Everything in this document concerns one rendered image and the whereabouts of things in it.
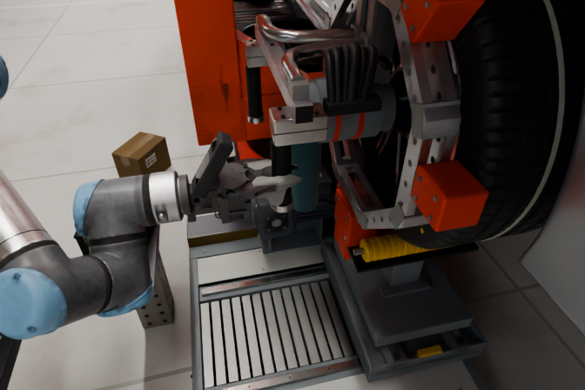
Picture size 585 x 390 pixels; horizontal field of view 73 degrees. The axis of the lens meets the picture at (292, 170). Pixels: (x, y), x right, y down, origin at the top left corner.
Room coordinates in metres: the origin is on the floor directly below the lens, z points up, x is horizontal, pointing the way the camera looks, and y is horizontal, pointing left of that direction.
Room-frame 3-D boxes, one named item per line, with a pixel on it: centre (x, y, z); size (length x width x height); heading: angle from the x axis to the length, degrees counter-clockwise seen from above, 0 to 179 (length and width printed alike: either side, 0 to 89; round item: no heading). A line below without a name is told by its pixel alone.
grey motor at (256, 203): (1.09, -0.06, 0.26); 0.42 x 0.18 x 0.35; 103
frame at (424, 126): (0.79, -0.17, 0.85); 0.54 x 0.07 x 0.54; 13
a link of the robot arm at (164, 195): (0.53, 0.22, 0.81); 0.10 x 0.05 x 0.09; 13
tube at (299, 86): (0.67, -0.07, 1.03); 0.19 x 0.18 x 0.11; 103
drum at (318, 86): (0.78, -0.10, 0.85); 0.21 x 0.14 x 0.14; 103
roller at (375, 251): (0.70, -0.30, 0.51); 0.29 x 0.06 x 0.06; 103
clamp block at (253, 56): (0.92, 0.07, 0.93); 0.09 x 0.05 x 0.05; 103
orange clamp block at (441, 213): (0.49, -0.25, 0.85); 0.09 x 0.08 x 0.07; 13
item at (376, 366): (0.83, -0.34, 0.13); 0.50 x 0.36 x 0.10; 13
